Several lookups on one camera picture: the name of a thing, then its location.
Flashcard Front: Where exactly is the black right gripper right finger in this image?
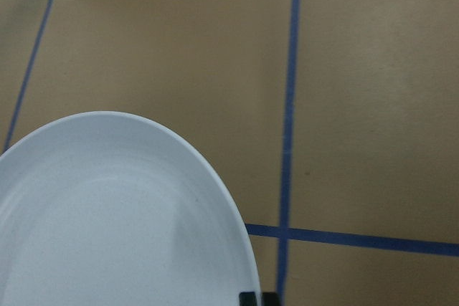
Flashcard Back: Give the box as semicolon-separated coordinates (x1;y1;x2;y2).
262;292;279;306

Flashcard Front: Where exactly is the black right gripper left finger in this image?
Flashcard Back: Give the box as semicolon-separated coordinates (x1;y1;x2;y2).
239;292;257;306

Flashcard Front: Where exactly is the light blue plate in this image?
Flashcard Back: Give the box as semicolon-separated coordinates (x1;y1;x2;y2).
1;112;261;305

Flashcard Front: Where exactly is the long blue tape strip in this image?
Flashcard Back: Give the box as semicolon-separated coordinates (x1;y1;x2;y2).
245;224;458;257

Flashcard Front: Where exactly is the crossing blue tape strip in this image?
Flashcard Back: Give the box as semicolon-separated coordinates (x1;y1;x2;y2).
276;0;301;300
2;0;54;153

